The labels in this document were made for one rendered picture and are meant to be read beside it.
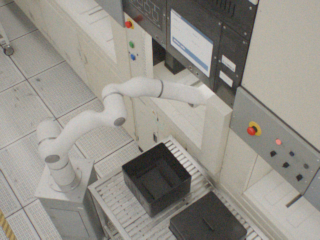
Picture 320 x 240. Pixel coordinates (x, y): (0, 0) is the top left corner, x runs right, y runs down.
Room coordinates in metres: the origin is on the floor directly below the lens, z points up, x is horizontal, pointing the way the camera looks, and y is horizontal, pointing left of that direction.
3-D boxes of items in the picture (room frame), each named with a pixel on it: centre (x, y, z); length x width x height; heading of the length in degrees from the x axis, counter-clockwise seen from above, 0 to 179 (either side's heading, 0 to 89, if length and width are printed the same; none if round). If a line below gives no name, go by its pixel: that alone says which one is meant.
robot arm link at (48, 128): (1.16, 0.58, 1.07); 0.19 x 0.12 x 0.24; 15
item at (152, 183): (1.05, 0.04, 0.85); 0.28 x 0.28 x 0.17; 34
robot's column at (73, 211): (1.12, 0.57, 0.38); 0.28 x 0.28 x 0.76; 81
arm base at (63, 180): (1.12, 0.57, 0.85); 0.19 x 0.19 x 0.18
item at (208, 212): (0.78, -0.22, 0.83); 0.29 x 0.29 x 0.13; 35
